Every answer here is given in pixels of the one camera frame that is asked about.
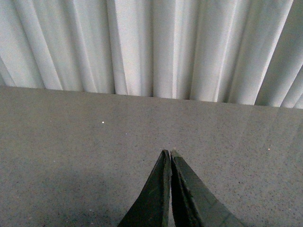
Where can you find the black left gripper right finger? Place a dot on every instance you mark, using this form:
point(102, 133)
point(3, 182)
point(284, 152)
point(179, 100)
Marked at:
point(193, 204)

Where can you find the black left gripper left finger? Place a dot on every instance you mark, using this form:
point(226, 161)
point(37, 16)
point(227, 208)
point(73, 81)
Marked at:
point(151, 208)

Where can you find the white pleated curtain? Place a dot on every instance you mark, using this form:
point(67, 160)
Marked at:
point(232, 51)

